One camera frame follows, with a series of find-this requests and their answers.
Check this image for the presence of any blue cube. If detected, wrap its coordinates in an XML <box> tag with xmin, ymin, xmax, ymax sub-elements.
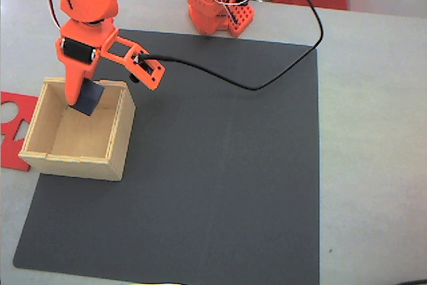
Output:
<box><xmin>71</xmin><ymin>77</ymin><xmax>105</xmax><ymax>116</ymax></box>

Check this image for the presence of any wooden box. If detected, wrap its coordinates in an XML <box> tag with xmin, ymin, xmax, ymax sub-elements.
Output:
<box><xmin>18</xmin><ymin>77</ymin><xmax>137</xmax><ymax>182</ymax></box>

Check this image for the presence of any red cutout sheet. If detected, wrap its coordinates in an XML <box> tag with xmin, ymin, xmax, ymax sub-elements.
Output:
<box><xmin>0</xmin><ymin>91</ymin><xmax>40</xmax><ymax>172</ymax></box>

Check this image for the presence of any dark grey mat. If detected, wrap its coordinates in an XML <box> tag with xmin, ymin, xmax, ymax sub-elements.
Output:
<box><xmin>12</xmin><ymin>28</ymin><xmax>321</xmax><ymax>285</ymax></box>

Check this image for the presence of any orange camera mount with camera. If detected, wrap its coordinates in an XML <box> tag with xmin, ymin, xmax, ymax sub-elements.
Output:
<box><xmin>99</xmin><ymin>33</ymin><xmax>167</xmax><ymax>91</ymax></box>

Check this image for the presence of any black camera cable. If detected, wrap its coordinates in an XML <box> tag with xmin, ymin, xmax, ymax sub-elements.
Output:
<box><xmin>146</xmin><ymin>0</ymin><xmax>324</xmax><ymax>91</ymax></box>

